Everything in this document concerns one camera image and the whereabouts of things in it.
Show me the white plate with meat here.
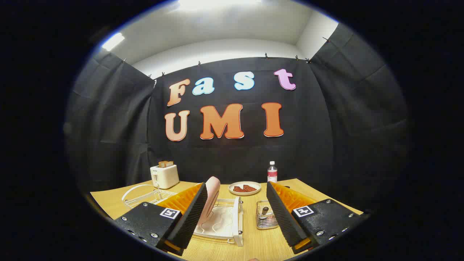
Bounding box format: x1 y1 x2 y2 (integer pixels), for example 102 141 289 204
228 181 262 196

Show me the small ceiling light panel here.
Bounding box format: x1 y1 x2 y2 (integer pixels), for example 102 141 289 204
101 33 125 52

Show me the white dish rack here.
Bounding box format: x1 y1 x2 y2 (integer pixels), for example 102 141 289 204
121 184 244 248

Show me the pink plate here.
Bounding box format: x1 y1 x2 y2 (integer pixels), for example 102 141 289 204
198 176 221 227

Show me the black backdrop cloth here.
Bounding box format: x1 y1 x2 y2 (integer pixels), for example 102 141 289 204
65 24 410 203

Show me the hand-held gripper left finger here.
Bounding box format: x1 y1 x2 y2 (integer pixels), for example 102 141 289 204
113 182 208 256

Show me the white toaster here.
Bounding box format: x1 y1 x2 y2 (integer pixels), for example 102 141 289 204
150 164 180 190

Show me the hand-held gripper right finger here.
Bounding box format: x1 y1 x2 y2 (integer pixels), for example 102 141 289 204
266 181 366 255

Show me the metal wire basket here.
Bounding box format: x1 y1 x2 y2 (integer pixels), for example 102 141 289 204
256 200 279 230

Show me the large ceiling light panel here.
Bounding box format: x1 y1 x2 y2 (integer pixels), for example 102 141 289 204
178 0 261 11

